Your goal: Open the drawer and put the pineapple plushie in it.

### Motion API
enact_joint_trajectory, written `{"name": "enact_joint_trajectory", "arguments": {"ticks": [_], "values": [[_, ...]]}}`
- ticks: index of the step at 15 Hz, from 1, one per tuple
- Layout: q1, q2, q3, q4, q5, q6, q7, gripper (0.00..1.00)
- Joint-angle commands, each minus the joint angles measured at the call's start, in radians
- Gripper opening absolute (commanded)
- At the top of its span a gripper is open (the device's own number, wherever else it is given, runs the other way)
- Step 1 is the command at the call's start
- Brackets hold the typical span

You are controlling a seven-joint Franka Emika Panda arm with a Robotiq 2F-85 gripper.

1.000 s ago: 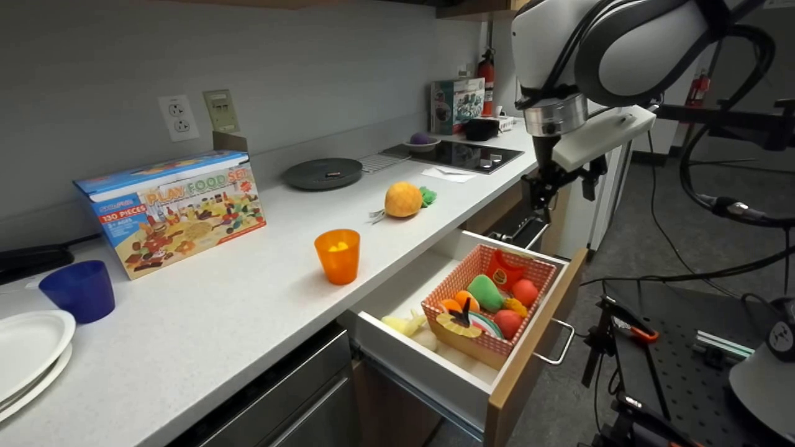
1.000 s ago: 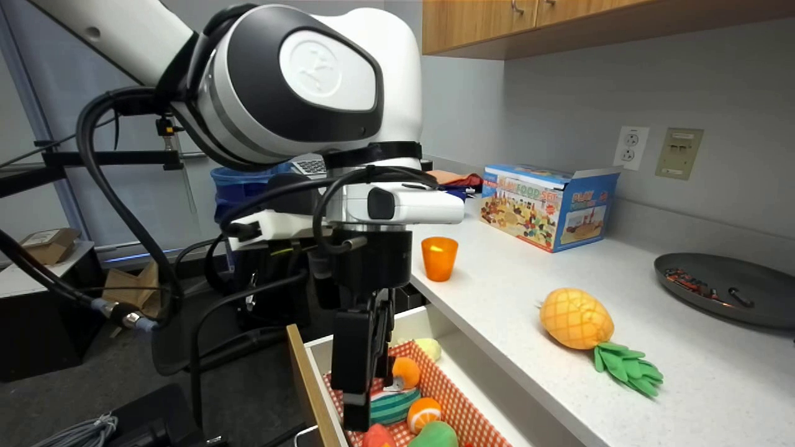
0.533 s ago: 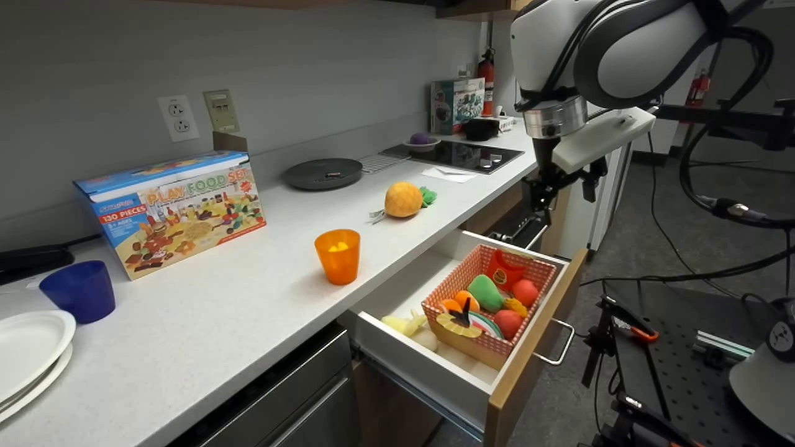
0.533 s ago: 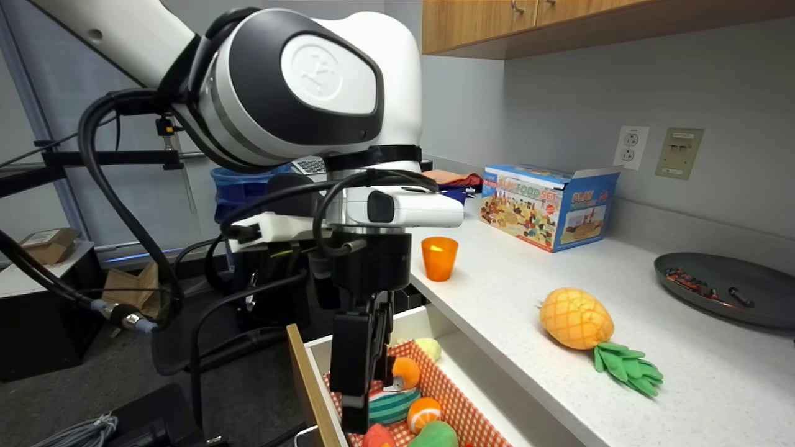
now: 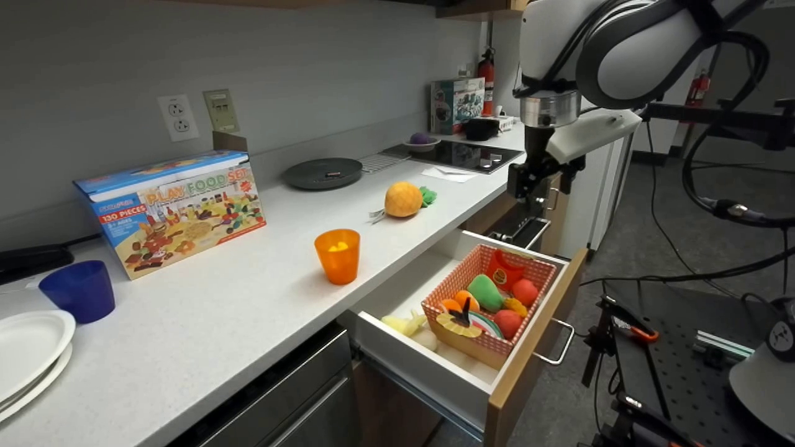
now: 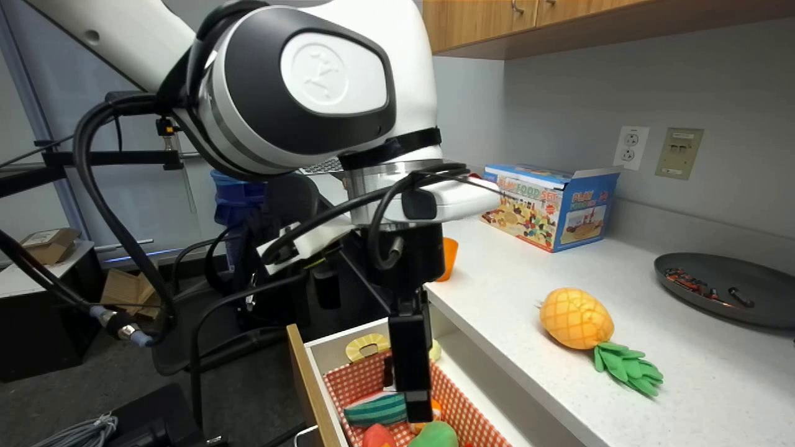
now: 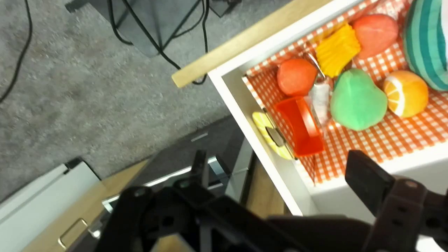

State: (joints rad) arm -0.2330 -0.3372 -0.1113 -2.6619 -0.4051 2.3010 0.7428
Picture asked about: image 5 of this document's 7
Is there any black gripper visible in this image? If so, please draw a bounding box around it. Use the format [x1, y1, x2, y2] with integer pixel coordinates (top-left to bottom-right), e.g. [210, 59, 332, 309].
[507, 122, 559, 203]

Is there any orange pineapple plushie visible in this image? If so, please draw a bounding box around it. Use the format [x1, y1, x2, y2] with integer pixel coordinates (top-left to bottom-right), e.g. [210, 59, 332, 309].
[380, 179, 441, 220]

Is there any silver drawer handle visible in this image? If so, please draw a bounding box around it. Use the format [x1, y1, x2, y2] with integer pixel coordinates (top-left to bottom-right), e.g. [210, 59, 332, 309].
[533, 318, 579, 368]

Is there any wooden drawer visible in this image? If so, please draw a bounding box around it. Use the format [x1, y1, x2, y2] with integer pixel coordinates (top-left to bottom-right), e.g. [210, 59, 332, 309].
[346, 228, 591, 447]

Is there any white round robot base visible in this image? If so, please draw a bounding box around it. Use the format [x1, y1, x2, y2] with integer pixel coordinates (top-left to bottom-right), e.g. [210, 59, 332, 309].
[725, 339, 795, 444]

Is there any black oven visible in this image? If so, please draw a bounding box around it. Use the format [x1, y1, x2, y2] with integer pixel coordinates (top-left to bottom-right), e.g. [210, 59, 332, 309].
[471, 193, 556, 250]

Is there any narrow wooden cabinet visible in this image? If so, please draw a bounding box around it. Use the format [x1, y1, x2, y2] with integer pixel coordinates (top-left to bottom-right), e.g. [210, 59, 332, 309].
[542, 184, 591, 261]

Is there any black glass cooktop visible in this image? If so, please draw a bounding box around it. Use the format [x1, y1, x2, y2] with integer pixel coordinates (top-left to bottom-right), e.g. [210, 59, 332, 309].
[380, 137, 527, 177]

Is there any black bowl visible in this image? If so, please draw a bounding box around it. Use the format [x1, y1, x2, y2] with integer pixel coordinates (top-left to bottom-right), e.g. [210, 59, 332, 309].
[461, 117, 502, 142]

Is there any red toy strawberry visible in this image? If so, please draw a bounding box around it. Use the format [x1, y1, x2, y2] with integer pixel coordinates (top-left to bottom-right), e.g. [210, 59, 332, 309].
[483, 249, 529, 293]

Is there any upright printed box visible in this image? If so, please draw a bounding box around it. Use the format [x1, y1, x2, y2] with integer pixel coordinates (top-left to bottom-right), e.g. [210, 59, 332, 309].
[427, 75, 487, 137]

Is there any red toy tomato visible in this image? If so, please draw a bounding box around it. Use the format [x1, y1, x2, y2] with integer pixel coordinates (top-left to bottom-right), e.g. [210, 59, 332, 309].
[510, 276, 542, 309]

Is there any red fire extinguisher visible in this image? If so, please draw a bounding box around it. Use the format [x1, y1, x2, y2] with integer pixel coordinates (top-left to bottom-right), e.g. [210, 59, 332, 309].
[476, 19, 499, 119]

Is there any purple bowl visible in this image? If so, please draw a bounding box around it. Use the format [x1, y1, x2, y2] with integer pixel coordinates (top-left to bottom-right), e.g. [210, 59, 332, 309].
[402, 128, 447, 157]

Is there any green toy fruit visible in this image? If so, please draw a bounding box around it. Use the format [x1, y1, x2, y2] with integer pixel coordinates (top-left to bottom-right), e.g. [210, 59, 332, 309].
[468, 270, 510, 316]

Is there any yellow toy fruit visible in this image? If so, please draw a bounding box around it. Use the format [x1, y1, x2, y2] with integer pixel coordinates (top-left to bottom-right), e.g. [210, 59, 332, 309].
[502, 296, 533, 319]

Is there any orange toy fruit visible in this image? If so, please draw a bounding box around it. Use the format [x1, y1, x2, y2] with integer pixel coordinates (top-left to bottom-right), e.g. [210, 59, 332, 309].
[435, 288, 486, 318]

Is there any red toy apple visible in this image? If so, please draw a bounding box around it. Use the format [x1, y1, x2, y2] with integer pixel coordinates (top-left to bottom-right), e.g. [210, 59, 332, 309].
[492, 307, 527, 342]

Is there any green white toy watermelon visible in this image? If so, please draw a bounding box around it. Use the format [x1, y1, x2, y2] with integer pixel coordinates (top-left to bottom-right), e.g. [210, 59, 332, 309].
[471, 316, 505, 339]

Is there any yellow brown toy slice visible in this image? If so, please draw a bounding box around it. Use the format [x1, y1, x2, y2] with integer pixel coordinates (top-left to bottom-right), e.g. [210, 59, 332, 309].
[435, 306, 492, 342]

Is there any pink woven basket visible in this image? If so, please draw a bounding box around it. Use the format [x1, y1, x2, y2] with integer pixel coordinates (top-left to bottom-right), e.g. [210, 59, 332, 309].
[421, 240, 563, 373]

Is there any pale yellow toy corn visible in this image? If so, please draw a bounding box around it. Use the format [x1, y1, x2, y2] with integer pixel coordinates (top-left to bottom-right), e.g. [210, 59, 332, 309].
[380, 307, 431, 339]

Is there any black round tray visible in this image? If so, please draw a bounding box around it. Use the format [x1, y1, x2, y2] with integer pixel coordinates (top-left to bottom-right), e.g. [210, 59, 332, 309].
[281, 157, 365, 193]

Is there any orange plastic cup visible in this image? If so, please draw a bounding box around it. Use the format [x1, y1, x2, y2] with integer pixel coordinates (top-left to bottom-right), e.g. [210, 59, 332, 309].
[314, 225, 364, 288]

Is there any black perforated table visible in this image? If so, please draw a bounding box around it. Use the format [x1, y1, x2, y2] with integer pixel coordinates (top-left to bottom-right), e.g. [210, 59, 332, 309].
[612, 280, 795, 447]

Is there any green silver rod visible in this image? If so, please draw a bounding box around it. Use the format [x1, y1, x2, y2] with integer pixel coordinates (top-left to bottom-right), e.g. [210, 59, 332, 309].
[693, 328, 759, 360]

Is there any black round knob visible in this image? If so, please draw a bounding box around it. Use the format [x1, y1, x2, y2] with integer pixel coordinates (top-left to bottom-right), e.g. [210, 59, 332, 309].
[763, 298, 795, 363]

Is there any small brown block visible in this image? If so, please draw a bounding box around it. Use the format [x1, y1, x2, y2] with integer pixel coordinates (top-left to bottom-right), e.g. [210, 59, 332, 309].
[211, 128, 251, 153]

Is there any grey dishwasher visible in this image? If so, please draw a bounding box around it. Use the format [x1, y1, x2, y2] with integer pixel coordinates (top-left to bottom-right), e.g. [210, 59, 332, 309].
[170, 322, 360, 447]

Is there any colourful toy food box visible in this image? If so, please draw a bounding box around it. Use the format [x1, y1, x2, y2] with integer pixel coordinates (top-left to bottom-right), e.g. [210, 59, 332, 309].
[73, 149, 268, 280]

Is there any blue plastic cup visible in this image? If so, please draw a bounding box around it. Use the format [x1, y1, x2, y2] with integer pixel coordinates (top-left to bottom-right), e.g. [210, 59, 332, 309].
[37, 257, 118, 324]

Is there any black flat device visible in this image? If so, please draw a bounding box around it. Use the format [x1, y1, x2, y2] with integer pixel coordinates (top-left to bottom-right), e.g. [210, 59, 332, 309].
[0, 242, 78, 288]

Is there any white plate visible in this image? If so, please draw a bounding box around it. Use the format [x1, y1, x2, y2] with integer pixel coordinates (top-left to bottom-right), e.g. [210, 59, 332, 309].
[0, 307, 81, 408]
[0, 342, 78, 427]

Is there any silver oven handle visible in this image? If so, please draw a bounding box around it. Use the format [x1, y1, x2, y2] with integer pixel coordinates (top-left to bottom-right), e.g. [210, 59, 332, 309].
[487, 214, 555, 250]

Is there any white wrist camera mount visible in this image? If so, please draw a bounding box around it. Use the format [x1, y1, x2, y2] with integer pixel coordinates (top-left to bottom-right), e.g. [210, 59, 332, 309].
[545, 107, 645, 167]

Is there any wooden wall shelf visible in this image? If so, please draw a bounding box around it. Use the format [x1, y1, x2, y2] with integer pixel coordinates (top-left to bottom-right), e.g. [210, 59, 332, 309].
[433, 0, 537, 19]

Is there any red handled clamp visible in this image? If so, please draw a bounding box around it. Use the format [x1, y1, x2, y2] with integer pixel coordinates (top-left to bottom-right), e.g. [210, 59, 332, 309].
[600, 296, 663, 347]

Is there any small red wall extinguisher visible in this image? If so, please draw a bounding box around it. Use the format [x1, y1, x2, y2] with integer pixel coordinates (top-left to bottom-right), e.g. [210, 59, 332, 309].
[683, 71, 717, 108]

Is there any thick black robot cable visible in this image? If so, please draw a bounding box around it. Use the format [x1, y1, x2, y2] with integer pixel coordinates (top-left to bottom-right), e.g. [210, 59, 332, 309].
[579, 33, 795, 288]

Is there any black camera boom stand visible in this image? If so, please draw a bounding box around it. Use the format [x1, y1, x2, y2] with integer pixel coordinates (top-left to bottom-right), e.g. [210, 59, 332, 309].
[642, 96, 795, 153]

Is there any beige wall switch plate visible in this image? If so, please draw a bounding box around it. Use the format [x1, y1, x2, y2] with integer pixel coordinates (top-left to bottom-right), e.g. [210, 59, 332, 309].
[202, 86, 243, 133]

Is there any white wall outlet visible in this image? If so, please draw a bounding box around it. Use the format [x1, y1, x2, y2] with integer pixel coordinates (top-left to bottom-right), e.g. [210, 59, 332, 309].
[158, 91, 202, 144]

